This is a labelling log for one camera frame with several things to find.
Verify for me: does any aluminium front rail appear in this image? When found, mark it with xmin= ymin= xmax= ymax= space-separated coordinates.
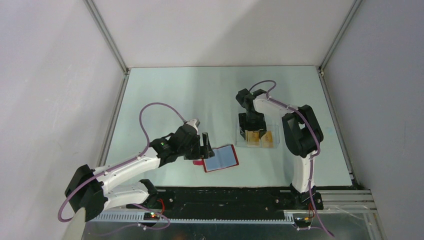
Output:
xmin=318 ymin=190 xmax=377 ymax=214

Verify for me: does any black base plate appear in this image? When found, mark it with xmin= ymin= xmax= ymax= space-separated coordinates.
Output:
xmin=141 ymin=186 xmax=322 ymax=211

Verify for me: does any aluminium frame post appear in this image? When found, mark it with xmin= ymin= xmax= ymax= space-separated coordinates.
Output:
xmin=83 ymin=0 xmax=129 ymax=75
xmin=318 ymin=0 xmax=363 ymax=73

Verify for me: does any red leather card holder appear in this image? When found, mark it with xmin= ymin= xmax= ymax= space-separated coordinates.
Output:
xmin=192 ymin=144 xmax=239 ymax=173

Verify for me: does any left aluminium frame post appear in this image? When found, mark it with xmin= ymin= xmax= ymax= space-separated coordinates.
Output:
xmin=83 ymin=0 xmax=129 ymax=75

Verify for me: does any orange credit card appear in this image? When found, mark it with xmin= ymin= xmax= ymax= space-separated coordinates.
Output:
xmin=246 ymin=131 xmax=261 ymax=148
xmin=260 ymin=131 xmax=274 ymax=148

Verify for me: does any right aluminium frame post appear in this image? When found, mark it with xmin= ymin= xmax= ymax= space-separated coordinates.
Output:
xmin=318 ymin=0 xmax=363 ymax=73

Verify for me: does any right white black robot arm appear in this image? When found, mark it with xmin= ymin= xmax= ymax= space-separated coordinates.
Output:
xmin=235 ymin=88 xmax=324 ymax=209

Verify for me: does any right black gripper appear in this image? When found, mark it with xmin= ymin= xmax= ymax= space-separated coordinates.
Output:
xmin=239 ymin=111 xmax=267 ymax=138

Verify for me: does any grey slotted cable duct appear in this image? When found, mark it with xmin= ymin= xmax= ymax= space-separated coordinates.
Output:
xmin=90 ymin=211 xmax=295 ymax=225

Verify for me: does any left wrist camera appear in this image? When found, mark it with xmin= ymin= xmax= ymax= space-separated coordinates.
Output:
xmin=185 ymin=118 xmax=200 ymax=131

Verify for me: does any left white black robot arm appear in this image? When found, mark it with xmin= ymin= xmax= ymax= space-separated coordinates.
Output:
xmin=64 ymin=121 xmax=215 ymax=222

